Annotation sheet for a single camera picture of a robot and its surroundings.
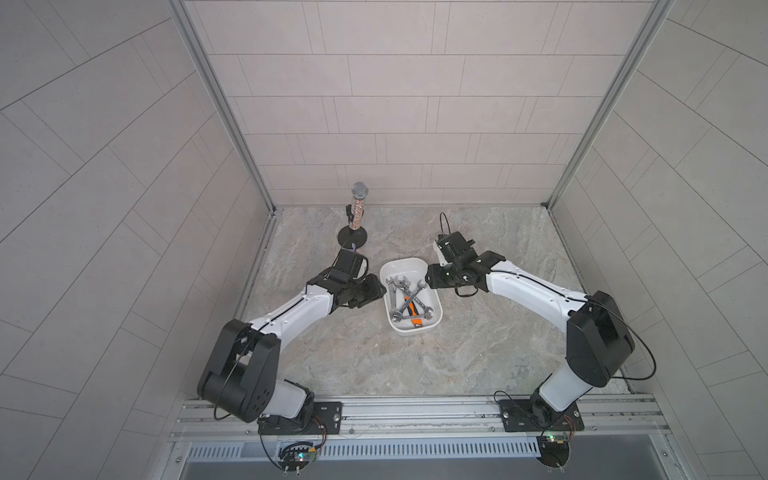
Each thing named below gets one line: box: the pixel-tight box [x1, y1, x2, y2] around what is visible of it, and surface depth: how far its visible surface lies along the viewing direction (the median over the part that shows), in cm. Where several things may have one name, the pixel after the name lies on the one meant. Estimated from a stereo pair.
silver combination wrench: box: [386, 276, 402, 321], surface depth 93 cm
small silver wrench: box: [401, 276, 434, 320], surface depth 92 cm
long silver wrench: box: [391, 280, 427, 323], surface depth 88 cm
